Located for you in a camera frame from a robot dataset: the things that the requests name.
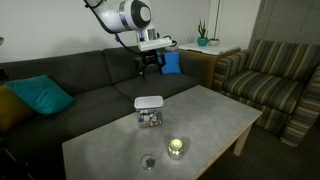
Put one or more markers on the striped armchair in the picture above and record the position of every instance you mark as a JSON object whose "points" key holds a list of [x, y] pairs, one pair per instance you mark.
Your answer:
{"points": [[280, 79]]}

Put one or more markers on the blue cushion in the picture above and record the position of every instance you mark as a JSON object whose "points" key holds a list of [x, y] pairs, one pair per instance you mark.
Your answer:
{"points": [[172, 65]]}

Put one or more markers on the teal cushion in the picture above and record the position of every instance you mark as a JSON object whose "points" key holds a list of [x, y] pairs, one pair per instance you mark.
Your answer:
{"points": [[41, 94]]}

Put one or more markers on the clear food container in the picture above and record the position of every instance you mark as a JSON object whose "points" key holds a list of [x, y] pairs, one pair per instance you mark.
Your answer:
{"points": [[149, 118]]}

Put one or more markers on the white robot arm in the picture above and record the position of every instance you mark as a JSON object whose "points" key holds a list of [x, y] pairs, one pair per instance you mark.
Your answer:
{"points": [[128, 15]]}

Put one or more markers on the mustard yellow cushion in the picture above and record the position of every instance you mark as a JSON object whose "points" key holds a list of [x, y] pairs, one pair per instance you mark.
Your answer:
{"points": [[12, 109]]}

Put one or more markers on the potted cactus in teal pot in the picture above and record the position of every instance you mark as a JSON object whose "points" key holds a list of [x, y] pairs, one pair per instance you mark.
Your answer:
{"points": [[202, 40]]}

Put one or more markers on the lit candle in glass jar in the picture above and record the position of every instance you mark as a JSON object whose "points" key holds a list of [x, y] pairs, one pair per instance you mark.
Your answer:
{"points": [[175, 149]]}

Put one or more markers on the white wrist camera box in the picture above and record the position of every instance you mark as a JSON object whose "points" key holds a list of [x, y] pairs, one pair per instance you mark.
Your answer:
{"points": [[146, 45]]}

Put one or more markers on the small white plant pot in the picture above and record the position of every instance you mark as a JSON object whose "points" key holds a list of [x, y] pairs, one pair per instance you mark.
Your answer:
{"points": [[213, 42]]}

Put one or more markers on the dark grey sofa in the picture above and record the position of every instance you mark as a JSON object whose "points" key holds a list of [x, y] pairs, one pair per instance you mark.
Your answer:
{"points": [[103, 83]]}

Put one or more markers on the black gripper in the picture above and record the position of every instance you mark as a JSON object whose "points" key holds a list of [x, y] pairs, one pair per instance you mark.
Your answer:
{"points": [[145, 59]]}

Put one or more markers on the window blinds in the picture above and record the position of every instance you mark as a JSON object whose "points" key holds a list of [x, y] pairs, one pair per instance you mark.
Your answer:
{"points": [[294, 21]]}

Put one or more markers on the wooden side table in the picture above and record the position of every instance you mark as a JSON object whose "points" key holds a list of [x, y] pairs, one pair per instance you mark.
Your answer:
{"points": [[199, 62]]}

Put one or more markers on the white container lid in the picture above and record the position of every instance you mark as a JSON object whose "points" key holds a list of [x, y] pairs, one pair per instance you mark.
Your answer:
{"points": [[148, 102]]}

